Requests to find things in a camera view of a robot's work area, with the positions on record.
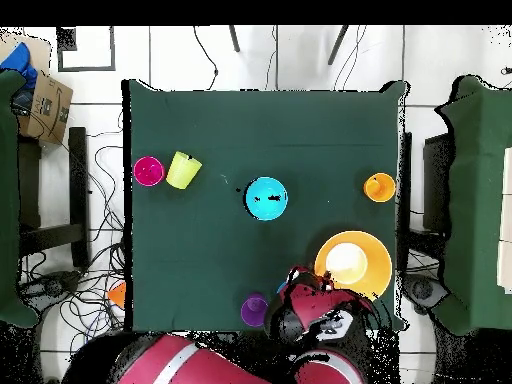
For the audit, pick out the black stand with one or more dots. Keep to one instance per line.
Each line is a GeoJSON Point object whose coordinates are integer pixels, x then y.
{"type": "Point", "coordinates": [78, 196]}

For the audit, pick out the white box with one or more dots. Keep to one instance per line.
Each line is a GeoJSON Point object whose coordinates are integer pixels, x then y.
{"type": "Point", "coordinates": [506, 220]}

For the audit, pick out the pink cup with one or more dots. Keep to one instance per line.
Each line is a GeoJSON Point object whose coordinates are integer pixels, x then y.
{"type": "Point", "coordinates": [148, 171]}

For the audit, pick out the grey floor device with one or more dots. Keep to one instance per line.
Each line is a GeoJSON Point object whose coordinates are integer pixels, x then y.
{"type": "Point", "coordinates": [424, 290]}
{"type": "Point", "coordinates": [52, 286]}

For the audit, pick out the orange bowl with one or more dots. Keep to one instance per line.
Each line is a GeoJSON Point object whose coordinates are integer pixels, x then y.
{"type": "Point", "coordinates": [118, 294]}

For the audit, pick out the orange cup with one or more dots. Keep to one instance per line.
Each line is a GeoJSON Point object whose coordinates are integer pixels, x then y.
{"type": "Point", "coordinates": [379, 187]}

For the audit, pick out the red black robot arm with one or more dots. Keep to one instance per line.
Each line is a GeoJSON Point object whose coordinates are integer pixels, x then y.
{"type": "Point", "coordinates": [312, 304]}

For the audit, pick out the dark green tablecloth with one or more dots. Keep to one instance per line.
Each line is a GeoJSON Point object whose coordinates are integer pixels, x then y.
{"type": "Point", "coordinates": [192, 240]}

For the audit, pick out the black chair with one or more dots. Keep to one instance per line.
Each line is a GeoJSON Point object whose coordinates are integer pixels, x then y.
{"type": "Point", "coordinates": [436, 180]}

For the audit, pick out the cyan bowl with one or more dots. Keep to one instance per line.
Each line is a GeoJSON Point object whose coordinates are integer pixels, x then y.
{"type": "Point", "coordinates": [264, 208]}

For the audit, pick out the yellow-green cup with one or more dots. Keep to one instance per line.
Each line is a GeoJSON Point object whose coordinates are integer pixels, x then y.
{"type": "Point", "coordinates": [183, 171]}

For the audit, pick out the blue cloth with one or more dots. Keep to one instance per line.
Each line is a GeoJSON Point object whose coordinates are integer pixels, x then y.
{"type": "Point", "coordinates": [18, 62]}

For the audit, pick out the large yellow bowl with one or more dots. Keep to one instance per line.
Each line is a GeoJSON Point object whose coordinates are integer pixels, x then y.
{"type": "Point", "coordinates": [376, 264]}

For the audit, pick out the green cloth covered table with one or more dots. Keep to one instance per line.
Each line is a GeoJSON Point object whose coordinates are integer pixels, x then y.
{"type": "Point", "coordinates": [8, 200]}
{"type": "Point", "coordinates": [480, 200]}

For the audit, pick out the purple cup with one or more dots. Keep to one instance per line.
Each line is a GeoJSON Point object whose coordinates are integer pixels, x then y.
{"type": "Point", "coordinates": [252, 311]}

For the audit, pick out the blue bowl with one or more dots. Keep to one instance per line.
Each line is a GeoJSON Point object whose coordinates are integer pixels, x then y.
{"type": "Point", "coordinates": [281, 287]}

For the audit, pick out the dark chair leg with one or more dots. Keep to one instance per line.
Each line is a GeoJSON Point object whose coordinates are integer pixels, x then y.
{"type": "Point", "coordinates": [234, 39]}
{"type": "Point", "coordinates": [338, 44]}

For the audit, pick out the printed cardboard box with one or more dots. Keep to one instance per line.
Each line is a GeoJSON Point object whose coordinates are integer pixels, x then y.
{"type": "Point", "coordinates": [48, 112]}

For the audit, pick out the black floor frame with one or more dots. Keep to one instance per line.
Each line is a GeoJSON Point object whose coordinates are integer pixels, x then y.
{"type": "Point", "coordinates": [66, 40]}

